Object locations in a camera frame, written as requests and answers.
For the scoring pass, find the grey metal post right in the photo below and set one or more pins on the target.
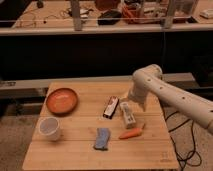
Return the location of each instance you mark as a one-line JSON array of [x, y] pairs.
[[168, 21]]

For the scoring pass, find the white bottle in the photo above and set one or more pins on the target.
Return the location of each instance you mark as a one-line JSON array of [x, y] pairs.
[[128, 116]]

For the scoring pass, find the black bag on bench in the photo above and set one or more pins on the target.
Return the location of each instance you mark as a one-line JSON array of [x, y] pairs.
[[109, 17]]

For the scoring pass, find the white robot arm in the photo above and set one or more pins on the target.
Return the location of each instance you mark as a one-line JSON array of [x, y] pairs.
[[149, 79]]

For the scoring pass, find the white cup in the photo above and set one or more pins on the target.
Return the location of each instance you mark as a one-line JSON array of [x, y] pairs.
[[50, 128]]

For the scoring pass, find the grey metal post left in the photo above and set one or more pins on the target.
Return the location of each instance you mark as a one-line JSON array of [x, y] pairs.
[[75, 8]]

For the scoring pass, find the blue sponge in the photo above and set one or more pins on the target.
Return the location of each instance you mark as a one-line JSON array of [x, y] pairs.
[[102, 138]]

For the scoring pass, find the orange carrot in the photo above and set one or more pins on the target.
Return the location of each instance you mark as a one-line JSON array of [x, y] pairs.
[[134, 132]]

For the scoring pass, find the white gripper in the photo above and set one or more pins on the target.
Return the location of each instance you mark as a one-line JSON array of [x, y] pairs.
[[136, 95]]

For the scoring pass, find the grey metal post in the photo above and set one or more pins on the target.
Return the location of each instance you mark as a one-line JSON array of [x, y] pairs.
[[75, 8], [168, 21]]

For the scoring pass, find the black red candy bar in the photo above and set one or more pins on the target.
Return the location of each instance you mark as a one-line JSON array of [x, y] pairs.
[[111, 107]]

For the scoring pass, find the orange tool on bench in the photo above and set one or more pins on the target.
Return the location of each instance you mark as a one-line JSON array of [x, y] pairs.
[[132, 15]]

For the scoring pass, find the orange ceramic bowl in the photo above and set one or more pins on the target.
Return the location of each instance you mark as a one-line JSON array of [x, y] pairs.
[[62, 101]]

